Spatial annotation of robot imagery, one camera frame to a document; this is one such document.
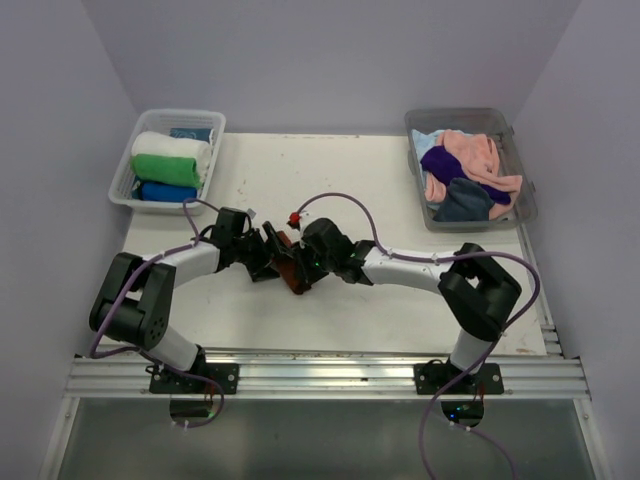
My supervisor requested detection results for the brown towel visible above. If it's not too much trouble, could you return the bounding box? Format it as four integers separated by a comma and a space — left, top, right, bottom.
273, 230, 312, 295

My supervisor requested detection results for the blue rolled towel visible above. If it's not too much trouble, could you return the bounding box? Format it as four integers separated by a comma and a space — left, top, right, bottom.
131, 181, 198, 203

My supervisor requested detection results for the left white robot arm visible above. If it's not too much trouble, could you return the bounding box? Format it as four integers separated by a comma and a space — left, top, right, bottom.
89, 208, 290, 393

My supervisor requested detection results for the white plastic basket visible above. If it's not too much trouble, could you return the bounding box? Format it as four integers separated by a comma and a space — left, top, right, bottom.
108, 108, 226, 214

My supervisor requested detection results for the aluminium front rail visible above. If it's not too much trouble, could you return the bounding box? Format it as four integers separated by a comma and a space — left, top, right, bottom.
64, 351, 590, 400

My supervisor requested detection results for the dark grey-blue towel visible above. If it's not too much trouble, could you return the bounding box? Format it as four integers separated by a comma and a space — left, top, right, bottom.
434, 178, 495, 222

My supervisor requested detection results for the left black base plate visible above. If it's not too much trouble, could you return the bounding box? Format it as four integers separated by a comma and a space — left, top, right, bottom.
145, 363, 240, 395

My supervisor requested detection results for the clear grey plastic bin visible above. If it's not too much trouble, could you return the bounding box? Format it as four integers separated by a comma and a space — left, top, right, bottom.
404, 108, 538, 233

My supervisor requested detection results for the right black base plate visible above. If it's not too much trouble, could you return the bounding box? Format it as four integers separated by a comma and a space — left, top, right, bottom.
413, 357, 506, 396

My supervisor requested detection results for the white rolled towel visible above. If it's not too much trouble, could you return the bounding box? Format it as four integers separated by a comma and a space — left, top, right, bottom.
131, 131, 213, 177

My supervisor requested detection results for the green rolled towel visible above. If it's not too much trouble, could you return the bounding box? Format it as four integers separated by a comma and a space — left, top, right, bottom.
131, 154, 202, 188

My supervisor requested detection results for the pink towel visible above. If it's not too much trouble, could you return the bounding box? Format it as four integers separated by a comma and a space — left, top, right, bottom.
421, 129, 524, 221

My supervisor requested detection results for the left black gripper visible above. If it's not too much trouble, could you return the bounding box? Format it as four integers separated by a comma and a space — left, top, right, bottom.
231, 221, 294, 281

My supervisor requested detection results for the purple towel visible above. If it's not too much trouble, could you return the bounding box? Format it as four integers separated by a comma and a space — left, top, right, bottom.
420, 144, 513, 206

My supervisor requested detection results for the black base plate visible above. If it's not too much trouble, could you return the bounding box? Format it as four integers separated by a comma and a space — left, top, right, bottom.
145, 363, 240, 395
413, 357, 506, 396

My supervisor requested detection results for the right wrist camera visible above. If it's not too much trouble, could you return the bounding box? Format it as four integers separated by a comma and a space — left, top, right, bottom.
287, 210, 314, 235

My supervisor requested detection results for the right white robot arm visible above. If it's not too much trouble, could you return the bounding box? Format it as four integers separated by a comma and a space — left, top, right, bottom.
289, 213, 522, 393

